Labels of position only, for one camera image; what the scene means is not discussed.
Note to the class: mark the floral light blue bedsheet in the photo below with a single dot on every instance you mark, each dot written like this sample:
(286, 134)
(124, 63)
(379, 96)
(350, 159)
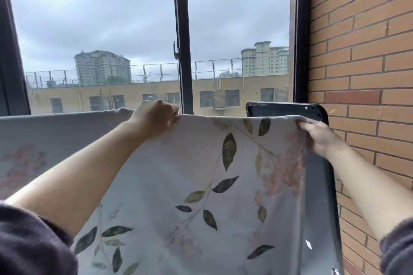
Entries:
(161, 171)

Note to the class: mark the grey tall apartment block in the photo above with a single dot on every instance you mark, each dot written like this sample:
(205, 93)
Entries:
(100, 68)

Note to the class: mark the black metal window frame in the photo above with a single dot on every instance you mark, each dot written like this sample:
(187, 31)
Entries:
(182, 26)

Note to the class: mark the long beige building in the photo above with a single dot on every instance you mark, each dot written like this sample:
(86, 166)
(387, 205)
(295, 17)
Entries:
(226, 86)

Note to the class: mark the person's left hand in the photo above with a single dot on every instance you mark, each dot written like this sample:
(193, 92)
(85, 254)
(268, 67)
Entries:
(155, 120)

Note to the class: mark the person's right hand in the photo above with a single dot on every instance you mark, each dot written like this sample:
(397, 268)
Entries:
(321, 141)

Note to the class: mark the person's dark left sleeve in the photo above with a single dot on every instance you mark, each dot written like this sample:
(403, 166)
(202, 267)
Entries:
(32, 245)

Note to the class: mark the person's dark right sleeve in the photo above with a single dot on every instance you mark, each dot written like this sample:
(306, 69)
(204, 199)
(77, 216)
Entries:
(398, 249)

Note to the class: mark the white tall apartment buildings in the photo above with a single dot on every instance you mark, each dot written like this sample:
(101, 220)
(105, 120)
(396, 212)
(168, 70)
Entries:
(264, 60)

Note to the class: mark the person's right forearm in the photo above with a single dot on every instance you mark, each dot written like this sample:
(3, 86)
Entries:
(371, 191)

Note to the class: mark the person's left forearm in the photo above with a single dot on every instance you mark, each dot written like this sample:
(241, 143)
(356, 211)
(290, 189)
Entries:
(74, 181)

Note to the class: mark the black flat panel board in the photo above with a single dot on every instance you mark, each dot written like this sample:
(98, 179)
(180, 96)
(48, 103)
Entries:
(319, 204)

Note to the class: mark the person's dark sleeve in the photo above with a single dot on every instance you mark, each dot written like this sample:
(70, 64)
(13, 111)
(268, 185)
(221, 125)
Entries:
(398, 249)
(32, 245)

